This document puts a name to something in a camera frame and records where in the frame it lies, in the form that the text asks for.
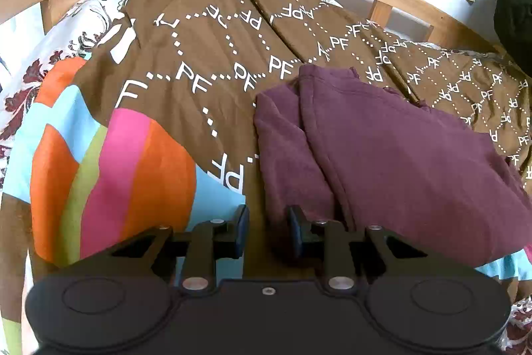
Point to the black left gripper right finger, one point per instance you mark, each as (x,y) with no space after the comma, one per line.
(344,261)

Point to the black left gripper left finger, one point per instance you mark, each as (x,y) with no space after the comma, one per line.
(188,258)

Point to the white floral bed sheet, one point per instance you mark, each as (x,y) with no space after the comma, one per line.
(87,24)

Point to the brown PF patterned blanket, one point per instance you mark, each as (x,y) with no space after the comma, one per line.
(197,67)

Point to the maroon small garment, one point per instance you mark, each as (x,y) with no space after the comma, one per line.
(341,149)

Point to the colourful striped blanket panel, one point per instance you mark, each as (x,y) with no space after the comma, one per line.
(75,186)

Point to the black hanging garment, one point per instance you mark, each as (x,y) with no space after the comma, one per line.
(512,23)

